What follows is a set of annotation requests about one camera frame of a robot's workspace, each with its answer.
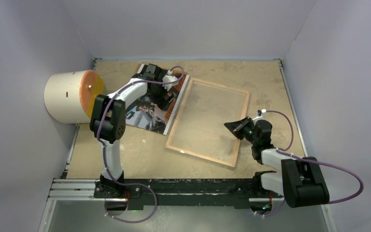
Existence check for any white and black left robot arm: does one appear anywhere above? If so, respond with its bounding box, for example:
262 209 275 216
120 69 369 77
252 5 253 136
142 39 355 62
89 63 186 198

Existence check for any white cylinder with orange lid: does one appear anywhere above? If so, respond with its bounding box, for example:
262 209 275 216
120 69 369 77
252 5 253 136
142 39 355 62
44 70 105 124

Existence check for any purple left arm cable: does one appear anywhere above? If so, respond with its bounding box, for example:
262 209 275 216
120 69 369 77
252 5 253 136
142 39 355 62
96 66 186 224

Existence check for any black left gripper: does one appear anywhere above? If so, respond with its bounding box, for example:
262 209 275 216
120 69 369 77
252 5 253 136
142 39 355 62
147 80 175 111

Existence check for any wooden picture frame with glass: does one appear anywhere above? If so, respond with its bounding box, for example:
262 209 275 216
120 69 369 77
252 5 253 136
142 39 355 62
166 78 250 168

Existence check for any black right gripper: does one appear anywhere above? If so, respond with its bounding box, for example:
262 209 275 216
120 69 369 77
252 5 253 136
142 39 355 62
224 116 258 145

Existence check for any aluminium extrusion rail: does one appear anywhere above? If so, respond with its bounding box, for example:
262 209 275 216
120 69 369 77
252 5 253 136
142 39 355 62
47 178 329 202

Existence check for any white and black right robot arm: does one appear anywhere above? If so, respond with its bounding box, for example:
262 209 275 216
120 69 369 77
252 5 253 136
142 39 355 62
224 116 330 208

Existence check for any printed photo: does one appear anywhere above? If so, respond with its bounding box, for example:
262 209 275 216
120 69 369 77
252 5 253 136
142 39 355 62
126 73 190 135

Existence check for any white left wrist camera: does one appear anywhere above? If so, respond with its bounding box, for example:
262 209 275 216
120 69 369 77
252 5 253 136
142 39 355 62
162 71 178 90

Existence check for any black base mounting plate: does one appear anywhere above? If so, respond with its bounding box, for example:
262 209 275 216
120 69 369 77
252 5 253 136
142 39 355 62
94 177 282 210

